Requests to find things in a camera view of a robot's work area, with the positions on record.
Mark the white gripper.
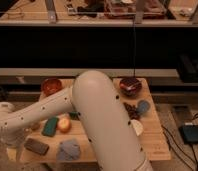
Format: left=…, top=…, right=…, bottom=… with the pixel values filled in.
left=1, top=129, right=25, bottom=162

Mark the grey eraser block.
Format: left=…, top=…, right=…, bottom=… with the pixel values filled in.
left=24, top=138, right=49, bottom=155

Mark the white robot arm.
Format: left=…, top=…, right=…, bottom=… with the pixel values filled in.
left=0, top=71, right=153, bottom=171

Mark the dark red bowl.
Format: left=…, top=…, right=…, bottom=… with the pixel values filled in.
left=119, top=77, right=142, bottom=97

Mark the small metal cup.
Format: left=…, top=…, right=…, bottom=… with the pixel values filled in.
left=30, top=122, right=40, bottom=131

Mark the green sponge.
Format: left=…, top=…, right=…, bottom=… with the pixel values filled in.
left=42, top=117, right=59, bottom=137

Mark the blue grey cloth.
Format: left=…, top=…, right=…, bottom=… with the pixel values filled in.
left=56, top=139, right=81, bottom=161

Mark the red yellow apple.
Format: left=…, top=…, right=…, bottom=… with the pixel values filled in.
left=57, top=118, right=71, bottom=133

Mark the green plastic tray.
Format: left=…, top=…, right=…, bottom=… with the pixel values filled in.
left=69, top=112, right=79, bottom=120

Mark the white paper cup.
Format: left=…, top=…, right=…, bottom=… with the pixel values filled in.
left=131, top=119, right=143, bottom=136

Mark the blue grey cup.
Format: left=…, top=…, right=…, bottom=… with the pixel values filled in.
left=137, top=100, right=150, bottom=115

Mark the black foot pedal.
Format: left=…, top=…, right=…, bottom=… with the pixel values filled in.
left=179, top=125, right=198, bottom=144

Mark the black floor cable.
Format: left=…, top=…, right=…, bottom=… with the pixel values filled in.
left=161, top=106, right=198, bottom=171

